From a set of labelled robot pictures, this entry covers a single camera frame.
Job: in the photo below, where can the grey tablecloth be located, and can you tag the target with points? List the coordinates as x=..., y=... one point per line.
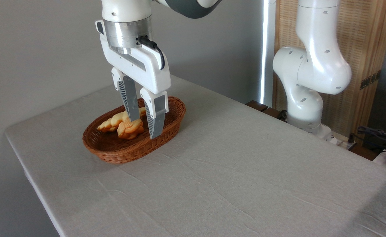
x=232, y=171

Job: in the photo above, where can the wooden rattan folding screen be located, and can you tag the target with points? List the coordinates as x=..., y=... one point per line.
x=364, y=36

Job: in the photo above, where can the black metal screen hinge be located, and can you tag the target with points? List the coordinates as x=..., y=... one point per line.
x=370, y=80

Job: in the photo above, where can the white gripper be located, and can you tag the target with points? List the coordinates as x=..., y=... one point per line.
x=146, y=69

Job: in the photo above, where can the brown wicker oval basket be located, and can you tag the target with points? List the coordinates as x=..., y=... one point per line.
x=127, y=149

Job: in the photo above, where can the orange twisted knot bread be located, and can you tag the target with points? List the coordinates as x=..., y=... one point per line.
x=132, y=129

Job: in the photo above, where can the pale long braided bread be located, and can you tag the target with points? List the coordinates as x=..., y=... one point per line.
x=112, y=123

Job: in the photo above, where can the dark brown wooden block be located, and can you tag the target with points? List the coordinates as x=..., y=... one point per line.
x=256, y=105
x=272, y=113

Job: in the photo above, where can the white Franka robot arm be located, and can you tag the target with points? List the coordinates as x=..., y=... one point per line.
x=318, y=65

